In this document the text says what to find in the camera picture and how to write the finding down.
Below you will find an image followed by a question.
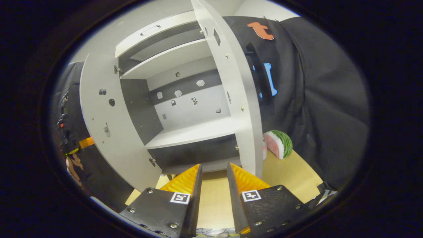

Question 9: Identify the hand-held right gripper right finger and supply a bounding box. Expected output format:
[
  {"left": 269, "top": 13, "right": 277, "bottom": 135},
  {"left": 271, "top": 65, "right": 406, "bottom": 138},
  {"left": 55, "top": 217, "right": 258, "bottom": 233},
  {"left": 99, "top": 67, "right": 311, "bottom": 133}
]
[{"left": 226, "top": 162, "right": 310, "bottom": 236}]

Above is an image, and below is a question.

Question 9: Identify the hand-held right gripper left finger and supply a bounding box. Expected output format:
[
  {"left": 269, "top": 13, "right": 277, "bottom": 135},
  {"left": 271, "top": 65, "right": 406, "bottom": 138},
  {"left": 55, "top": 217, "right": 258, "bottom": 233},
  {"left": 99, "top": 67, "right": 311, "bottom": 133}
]
[{"left": 118, "top": 163, "right": 203, "bottom": 238}]

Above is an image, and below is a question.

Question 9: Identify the white cabinet door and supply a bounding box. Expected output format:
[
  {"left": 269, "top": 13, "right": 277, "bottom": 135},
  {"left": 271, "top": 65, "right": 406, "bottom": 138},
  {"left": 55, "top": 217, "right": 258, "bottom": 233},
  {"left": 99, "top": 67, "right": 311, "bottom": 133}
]
[
  {"left": 191, "top": 0, "right": 264, "bottom": 179},
  {"left": 79, "top": 51, "right": 162, "bottom": 192}
]

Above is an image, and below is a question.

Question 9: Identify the white double-door shoe cabinet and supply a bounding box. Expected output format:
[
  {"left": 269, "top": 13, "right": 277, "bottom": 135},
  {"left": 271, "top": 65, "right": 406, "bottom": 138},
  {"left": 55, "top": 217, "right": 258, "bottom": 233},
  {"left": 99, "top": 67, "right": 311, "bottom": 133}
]
[{"left": 79, "top": 0, "right": 264, "bottom": 192}]

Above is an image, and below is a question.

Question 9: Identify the black door handle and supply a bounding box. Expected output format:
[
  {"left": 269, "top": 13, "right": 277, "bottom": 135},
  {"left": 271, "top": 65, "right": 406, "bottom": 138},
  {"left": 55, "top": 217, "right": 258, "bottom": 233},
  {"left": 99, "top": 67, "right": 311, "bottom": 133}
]
[{"left": 246, "top": 42, "right": 270, "bottom": 103}]

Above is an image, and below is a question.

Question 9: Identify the white cabinet shelf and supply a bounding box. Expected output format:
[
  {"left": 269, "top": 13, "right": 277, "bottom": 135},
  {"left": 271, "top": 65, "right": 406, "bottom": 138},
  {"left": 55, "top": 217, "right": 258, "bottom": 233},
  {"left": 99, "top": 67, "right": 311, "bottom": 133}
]
[
  {"left": 145, "top": 116, "right": 247, "bottom": 150},
  {"left": 120, "top": 39, "right": 217, "bottom": 80}
]

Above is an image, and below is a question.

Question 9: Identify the watermelon slice toy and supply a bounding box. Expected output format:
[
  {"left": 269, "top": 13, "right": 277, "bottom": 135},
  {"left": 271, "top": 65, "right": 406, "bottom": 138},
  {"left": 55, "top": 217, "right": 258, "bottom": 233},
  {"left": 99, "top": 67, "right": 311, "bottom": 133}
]
[{"left": 263, "top": 130, "right": 293, "bottom": 160}]

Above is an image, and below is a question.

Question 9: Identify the black white striped object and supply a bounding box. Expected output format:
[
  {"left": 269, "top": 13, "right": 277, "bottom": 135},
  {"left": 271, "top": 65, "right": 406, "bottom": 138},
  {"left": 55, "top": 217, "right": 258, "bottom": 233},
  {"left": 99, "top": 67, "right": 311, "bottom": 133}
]
[{"left": 317, "top": 181, "right": 338, "bottom": 206}]

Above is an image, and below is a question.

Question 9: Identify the grey top panel handle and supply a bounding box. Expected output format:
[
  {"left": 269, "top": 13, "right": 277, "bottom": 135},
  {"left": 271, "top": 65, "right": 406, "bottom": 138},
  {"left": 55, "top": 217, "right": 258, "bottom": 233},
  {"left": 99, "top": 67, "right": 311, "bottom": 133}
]
[{"left": 140, "top": 25, "right": 162, "bottom": 36}]

